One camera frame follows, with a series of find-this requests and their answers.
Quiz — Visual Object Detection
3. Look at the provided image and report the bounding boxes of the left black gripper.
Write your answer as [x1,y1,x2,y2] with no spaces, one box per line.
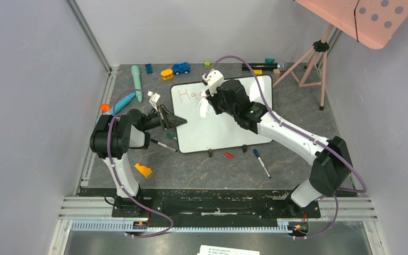
[142,105,187,131]

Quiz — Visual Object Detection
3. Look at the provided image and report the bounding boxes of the white whiteboard black frame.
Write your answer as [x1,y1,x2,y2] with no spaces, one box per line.
[170,82,272,154]

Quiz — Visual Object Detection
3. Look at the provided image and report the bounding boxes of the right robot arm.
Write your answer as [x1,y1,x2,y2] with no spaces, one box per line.
[206,79,352,217]

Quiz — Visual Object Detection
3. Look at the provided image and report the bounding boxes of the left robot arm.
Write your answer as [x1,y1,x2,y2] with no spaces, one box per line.
[90,105,188,217]

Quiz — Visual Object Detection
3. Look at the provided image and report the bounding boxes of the black whiteboard marker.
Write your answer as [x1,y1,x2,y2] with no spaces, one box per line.
[150,138,178,152]

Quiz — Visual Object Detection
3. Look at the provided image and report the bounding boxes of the blue whiteboard marker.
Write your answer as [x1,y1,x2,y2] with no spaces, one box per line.
[253,149,271,179]

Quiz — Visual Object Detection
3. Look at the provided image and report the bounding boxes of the yellow oval toy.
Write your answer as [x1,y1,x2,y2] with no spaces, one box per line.
[160,69,174,80]

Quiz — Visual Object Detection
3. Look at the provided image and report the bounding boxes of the tan wooden cube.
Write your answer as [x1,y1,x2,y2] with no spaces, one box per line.
[272,69,281,79]

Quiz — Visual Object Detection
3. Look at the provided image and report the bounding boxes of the teal block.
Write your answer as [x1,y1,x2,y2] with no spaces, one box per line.
[265,58,275,64]

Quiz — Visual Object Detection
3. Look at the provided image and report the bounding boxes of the blue toy crayon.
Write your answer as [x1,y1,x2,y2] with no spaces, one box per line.
[101,92,136,115]

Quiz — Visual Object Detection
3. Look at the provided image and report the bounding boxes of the blue toy car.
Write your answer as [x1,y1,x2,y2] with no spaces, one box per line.
[172,62,191,75]

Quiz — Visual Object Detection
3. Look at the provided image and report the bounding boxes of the yellow stair block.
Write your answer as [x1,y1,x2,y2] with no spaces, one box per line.
[135,163,152,178]

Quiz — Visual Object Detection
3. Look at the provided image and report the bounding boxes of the red marker cap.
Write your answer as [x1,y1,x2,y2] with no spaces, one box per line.
[224,152,234,159]

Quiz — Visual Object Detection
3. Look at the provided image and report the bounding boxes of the dark blue block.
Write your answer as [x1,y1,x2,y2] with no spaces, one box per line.
[145,64,154,74]

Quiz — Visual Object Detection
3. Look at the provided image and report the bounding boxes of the black toy microphone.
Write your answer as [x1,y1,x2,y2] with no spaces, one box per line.
[249,62,288,71]

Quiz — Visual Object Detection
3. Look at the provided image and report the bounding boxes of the mint toy crayon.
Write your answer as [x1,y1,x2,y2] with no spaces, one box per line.
[131,65,143,103]

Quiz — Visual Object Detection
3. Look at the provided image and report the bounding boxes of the orange small toy piece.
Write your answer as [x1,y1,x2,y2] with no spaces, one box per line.
[100,103,111,113]

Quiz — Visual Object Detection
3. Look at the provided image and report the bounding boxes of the pink tripod stand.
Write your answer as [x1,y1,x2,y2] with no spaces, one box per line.
[273,24,335,111]

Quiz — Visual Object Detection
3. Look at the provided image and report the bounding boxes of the white printed paper sheet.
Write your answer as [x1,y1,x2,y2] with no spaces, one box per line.
[197,245,260,255]

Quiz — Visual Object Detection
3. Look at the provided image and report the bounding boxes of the pink perforated board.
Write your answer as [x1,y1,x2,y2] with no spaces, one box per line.
[296,0,408,49]

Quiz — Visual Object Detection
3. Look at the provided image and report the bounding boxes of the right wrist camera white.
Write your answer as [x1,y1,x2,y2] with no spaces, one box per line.
[201,69,224,96]

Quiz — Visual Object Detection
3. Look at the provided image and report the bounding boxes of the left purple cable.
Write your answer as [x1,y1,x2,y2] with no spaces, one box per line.
[106,89,175,239]

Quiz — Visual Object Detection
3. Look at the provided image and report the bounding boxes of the purple cable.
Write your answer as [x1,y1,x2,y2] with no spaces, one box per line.
[203,55,368,240]
[106,89,175,239]

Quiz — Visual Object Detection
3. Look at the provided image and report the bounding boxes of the white cable duct strip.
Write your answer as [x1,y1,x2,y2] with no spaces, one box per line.
[70,219,296,234]

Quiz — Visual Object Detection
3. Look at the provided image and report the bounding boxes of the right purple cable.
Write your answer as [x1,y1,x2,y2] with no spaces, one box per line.
[203,55,368,240]

